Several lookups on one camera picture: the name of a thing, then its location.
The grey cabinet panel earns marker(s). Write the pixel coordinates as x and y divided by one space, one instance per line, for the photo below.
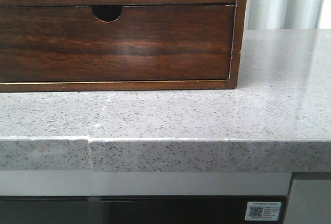
309 198

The white QR code sticker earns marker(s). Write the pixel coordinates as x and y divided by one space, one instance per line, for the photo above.
263 211

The dark wooden drawer cabinet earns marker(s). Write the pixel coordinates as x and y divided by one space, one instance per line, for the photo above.
109 13

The black glass appliance door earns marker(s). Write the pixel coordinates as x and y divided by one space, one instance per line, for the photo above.
132 209

